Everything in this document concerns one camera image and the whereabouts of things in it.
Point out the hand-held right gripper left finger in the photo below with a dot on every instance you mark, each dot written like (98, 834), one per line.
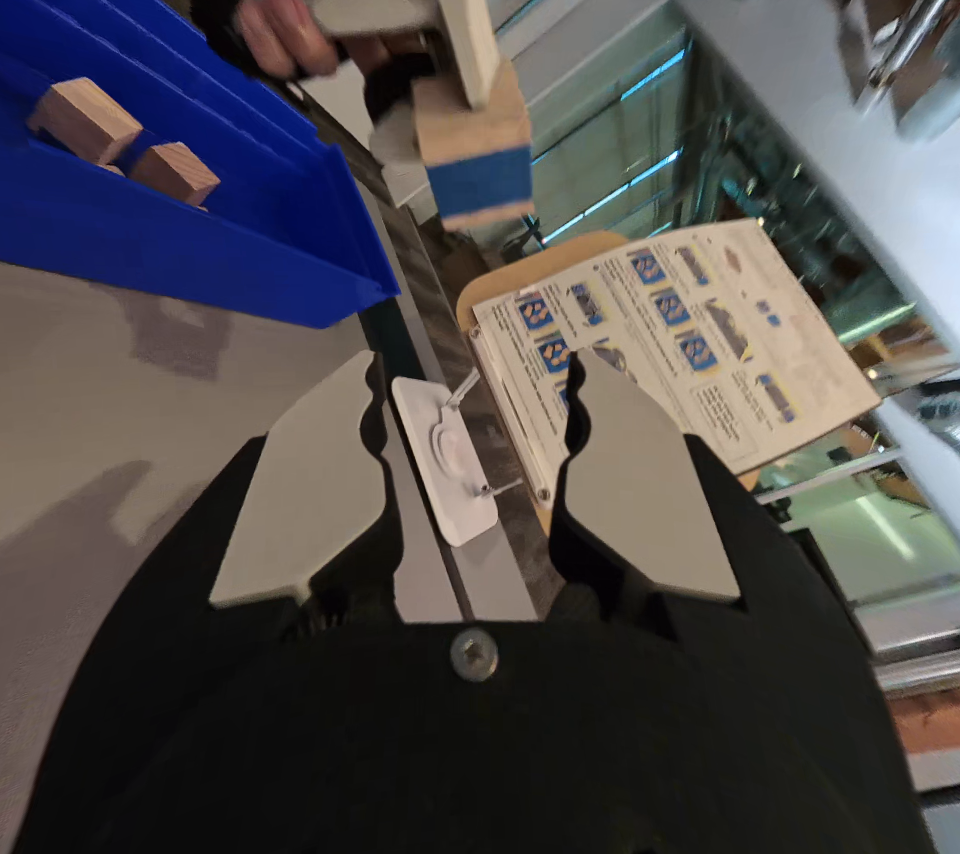
(300, 501)

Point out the printed instruction sheet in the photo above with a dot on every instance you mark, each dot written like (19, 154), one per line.
(750, 314)

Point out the wooden cube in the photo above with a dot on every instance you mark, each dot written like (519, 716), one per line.
(82, 119)
(472, 134)
(176, 175)

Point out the blue plastic bin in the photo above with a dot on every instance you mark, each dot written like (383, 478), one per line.
(225, 231)

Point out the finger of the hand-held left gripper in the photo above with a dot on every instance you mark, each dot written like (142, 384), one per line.
(394, 145)
(461, 6)

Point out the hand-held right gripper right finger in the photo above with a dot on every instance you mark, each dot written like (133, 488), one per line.
(645, 509)

